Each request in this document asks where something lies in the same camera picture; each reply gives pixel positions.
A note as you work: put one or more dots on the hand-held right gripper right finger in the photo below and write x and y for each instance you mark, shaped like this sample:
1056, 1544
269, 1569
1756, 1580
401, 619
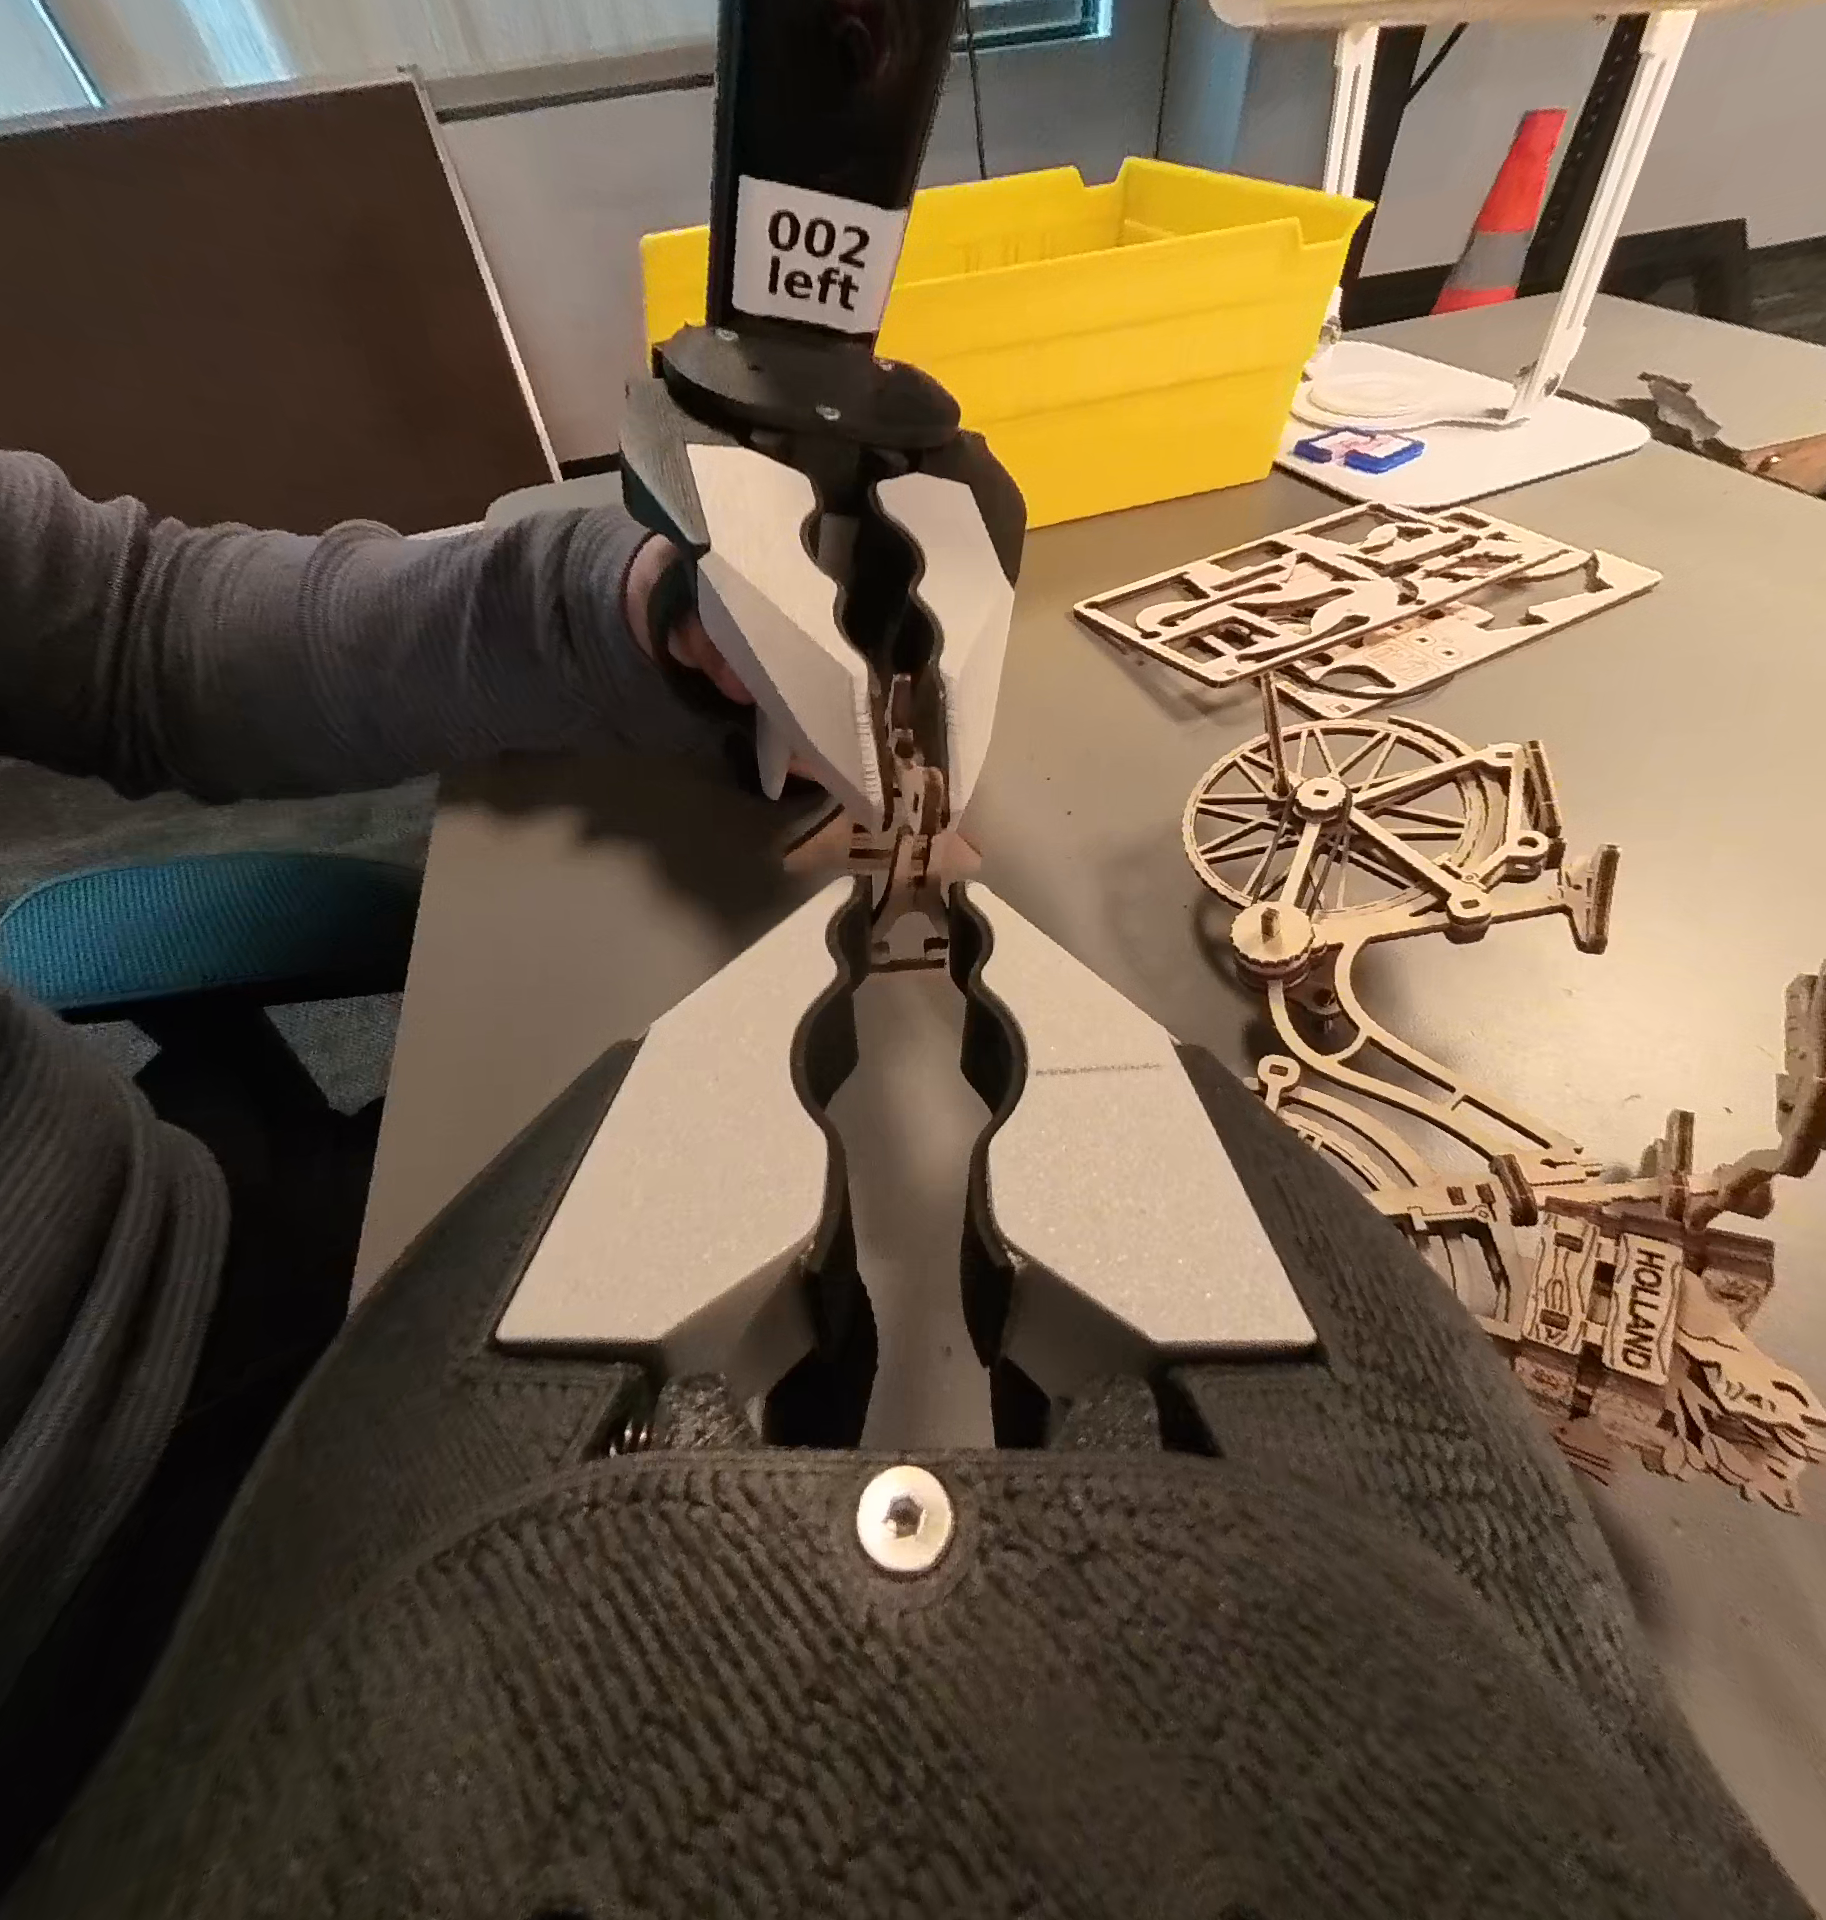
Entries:
1136, 1198

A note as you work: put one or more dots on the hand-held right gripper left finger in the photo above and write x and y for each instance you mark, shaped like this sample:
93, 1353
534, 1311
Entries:
678, 1188

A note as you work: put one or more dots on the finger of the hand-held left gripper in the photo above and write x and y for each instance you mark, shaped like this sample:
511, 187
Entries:
759, 586
974, 629

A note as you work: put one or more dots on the winged wooden model part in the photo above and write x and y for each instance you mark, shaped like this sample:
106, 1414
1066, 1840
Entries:
915, 779

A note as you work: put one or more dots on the person's left forearm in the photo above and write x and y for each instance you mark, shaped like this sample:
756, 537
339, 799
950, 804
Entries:
325, 642

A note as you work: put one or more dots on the wooden bicycle model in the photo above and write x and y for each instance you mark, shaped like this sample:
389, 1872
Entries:
1322, 799

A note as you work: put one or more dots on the wooden parts sheet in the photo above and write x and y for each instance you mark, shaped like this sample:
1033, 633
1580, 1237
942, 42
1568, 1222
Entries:
1611, 575
1393, 673

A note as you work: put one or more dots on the person's left hand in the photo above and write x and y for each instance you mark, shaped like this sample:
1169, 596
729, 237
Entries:
689, 656

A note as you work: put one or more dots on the yellow plastic bin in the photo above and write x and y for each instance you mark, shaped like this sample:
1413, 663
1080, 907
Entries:
1157, 345

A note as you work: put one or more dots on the blue and white small packet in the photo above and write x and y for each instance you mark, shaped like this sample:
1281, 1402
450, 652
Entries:
1357, 450

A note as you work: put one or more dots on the blue office chair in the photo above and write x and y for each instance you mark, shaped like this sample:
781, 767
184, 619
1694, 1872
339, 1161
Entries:
207, 930

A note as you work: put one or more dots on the white stand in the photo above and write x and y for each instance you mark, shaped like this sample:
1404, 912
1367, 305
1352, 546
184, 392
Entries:
1510, 450

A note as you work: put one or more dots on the brown partition panel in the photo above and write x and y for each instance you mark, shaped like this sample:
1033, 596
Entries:
256, 301

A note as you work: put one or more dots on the orange traffic cone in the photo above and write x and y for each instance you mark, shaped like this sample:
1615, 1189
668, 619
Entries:
1504, 221

